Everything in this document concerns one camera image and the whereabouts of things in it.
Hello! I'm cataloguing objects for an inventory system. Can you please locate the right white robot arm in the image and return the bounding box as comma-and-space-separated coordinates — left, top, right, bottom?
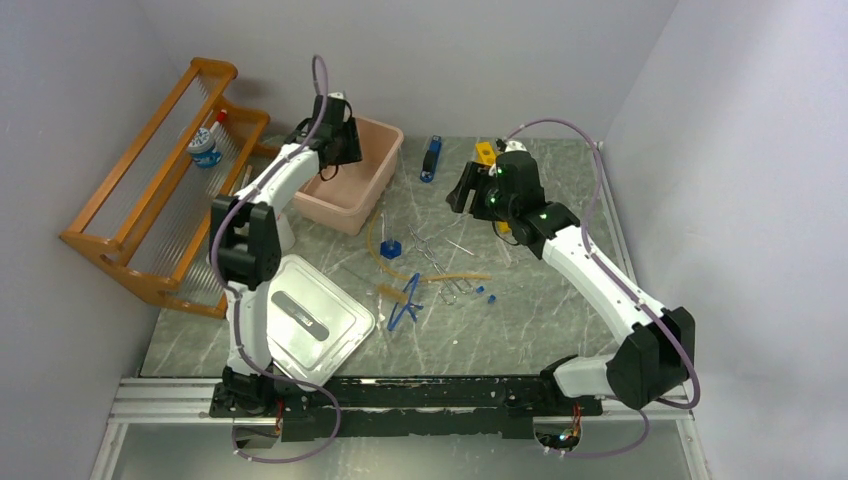
446, 149, 696, 414

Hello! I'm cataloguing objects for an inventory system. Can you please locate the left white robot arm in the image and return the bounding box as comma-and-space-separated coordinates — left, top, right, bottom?
209, 92, 362, 416

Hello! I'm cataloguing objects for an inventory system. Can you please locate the yellow test tube rack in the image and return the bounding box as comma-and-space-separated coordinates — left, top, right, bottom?
475, 141, 511, 234

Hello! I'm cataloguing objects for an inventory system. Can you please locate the blue stapler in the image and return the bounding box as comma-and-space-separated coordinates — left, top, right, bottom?
419, 135, 442, 183

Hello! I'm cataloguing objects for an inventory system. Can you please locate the clear glass rod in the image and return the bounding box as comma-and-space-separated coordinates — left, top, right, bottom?
445, 239, 476, 257

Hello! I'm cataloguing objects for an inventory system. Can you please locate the pink plastic bin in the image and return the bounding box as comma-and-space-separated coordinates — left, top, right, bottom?
292, 117, 404, 236

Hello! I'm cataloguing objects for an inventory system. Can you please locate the test tube brush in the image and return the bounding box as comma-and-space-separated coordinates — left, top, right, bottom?
377, 283, 407, 303

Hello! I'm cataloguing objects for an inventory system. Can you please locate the red capped marker pen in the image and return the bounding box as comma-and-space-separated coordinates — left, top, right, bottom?
209, 109, 228, 133

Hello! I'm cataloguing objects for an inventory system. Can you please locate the blue white round container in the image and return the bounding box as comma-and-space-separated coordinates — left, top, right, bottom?
185, 128, 222, 168

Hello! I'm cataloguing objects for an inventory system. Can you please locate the white bin lid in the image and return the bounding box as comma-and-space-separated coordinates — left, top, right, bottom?
267, 254, 376, 386

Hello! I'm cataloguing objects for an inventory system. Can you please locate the wooden drying rack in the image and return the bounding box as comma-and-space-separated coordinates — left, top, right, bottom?
59, 57, 272, 318

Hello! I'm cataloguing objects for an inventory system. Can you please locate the black mounting rail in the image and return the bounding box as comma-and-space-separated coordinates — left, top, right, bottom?
208, 374, 603, 442

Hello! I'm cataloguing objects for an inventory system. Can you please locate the aluminium frame rail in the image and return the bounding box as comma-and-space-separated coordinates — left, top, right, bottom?
90, 378, 712, 479

